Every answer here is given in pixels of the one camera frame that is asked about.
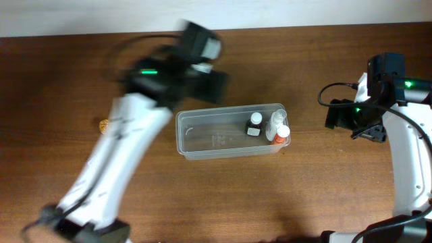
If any orange tube white cap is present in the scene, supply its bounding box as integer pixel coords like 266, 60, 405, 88
271, 125, 290, 144

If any dark bottle white cap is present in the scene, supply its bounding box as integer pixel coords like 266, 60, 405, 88
245, 112, 263, 136

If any white spray bottle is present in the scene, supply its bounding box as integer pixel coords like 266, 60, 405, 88
265, 109, 287, 142

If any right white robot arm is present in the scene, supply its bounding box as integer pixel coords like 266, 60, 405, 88
320, 78, 431, 242

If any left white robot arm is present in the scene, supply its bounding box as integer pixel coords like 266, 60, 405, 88
35, 57, 228, 242

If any clear plastic container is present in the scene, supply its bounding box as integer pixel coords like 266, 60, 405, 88
175, 103, 291, 160

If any right black cable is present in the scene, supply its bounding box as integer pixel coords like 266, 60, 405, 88
317, 81, 432, 243

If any black cable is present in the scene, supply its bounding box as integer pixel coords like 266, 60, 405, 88
20, 32, 183, 243
317, 81, 432, 243

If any left black cable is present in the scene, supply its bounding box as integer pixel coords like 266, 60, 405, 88
20, 32, 183, 243

